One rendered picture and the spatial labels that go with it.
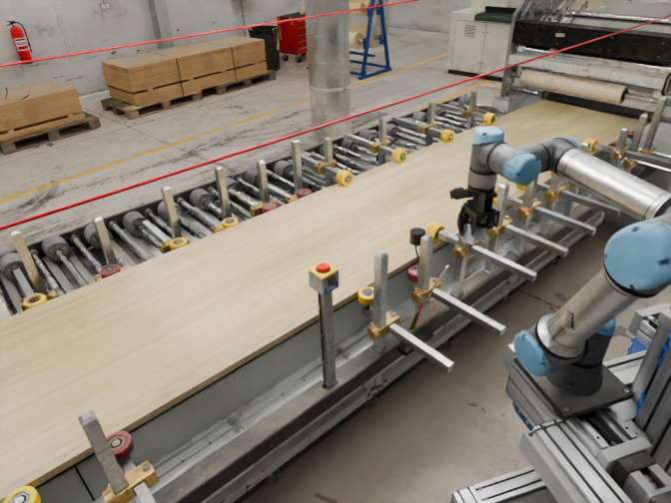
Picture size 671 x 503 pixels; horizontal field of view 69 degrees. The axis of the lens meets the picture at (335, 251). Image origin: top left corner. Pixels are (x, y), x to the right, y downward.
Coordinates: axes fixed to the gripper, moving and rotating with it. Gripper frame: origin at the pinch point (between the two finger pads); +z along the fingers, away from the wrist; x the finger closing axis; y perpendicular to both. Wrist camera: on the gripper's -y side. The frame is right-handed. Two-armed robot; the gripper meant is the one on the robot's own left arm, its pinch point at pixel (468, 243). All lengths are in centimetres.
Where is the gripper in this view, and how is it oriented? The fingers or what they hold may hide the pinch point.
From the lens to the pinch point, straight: 149.5
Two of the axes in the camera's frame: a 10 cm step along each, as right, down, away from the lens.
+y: 3.0, 5.2, -8.0
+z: 0.3, 8.3, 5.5
